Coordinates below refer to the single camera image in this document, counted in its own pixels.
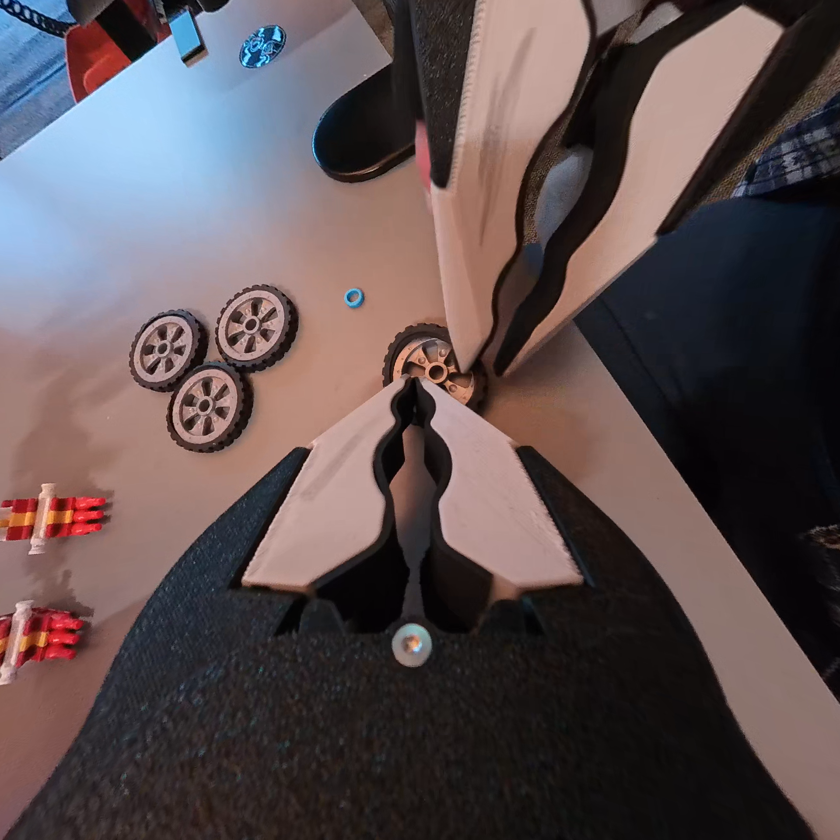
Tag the person's dark trousers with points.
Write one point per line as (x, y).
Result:
(722, 328)

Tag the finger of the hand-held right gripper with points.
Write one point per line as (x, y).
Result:
(499, 164)
(676, 144)

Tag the round dark blue sticker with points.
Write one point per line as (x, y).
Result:
(262, 46)

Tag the person's right hand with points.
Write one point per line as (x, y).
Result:
(423, 157)

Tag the grey toy wheel black tyre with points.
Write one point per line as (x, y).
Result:
(426, 346)
(231, 325)
(184, 408)
(143, 351)

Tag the colourful construction toy figure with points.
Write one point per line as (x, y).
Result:
(79, 515)

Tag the grey metal bracket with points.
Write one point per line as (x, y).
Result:
(190, 39)

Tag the black desk clamp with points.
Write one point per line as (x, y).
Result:
(354, 131)

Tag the person's plaid shirt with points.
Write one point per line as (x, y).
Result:
(794, 157)

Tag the red plastic object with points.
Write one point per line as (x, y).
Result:
(98, 65)

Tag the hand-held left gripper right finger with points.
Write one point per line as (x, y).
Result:
(499, 512)

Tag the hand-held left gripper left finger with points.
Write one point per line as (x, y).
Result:
(328, 512)

